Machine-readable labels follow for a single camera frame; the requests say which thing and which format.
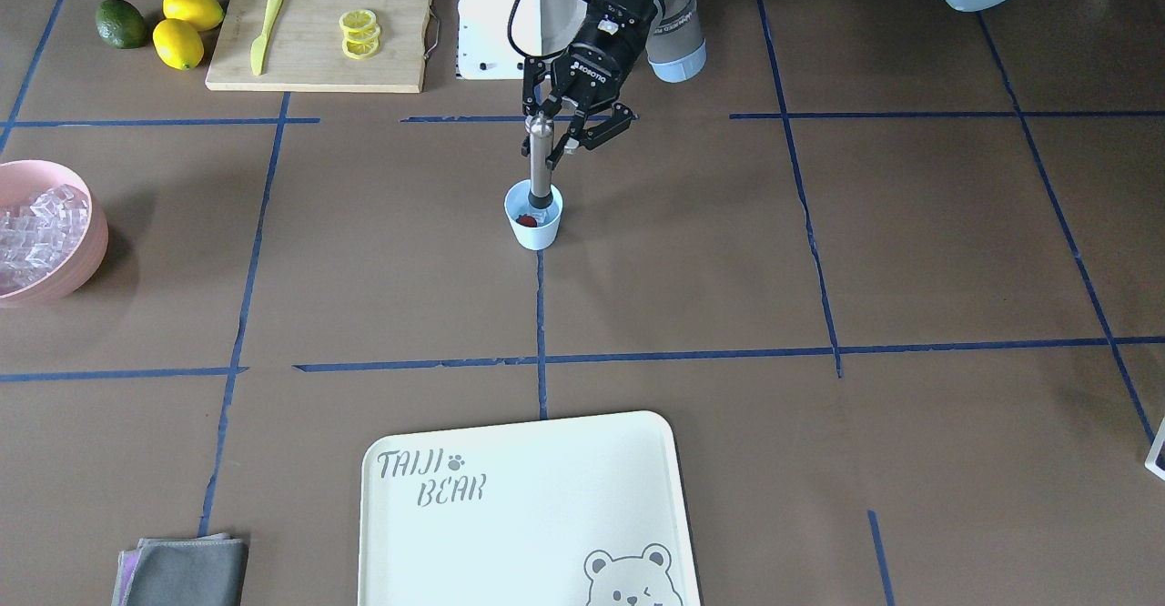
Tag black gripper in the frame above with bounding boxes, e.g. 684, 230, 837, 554
521, 6, 652, 170

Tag clear ice cube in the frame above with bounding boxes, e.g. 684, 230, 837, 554
530, 207, 559, 227

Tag blue plastic cup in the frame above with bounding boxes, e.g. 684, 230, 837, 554
503, 179, 564, 252

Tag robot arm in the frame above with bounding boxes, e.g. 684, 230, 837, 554
522, 0, 1007, 171

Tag pile of ice cubes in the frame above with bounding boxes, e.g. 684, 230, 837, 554
1, 186, 92, 295

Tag lemon slices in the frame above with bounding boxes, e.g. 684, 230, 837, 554
339, 9, 381, 59

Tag wooden cutting board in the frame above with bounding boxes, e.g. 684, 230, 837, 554
205, 0, 440, 96

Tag yellow knife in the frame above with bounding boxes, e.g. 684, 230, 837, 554
249, 0, 284, 76

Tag yellow lemon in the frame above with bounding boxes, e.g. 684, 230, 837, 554
162, 0, 225, 31
151, 17, 205, 71

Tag beige bear tray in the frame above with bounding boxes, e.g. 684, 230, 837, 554
355, 410, 702, 605

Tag green lime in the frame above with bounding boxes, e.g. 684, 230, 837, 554
96, 0, 150, 49

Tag pink bowl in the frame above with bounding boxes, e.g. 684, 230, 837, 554
1, 158, 110, 308

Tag grey folded cloth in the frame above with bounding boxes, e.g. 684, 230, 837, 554
111, 534, 248, 605

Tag white camera pole base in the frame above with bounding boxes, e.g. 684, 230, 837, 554
457, 0, 586, 80

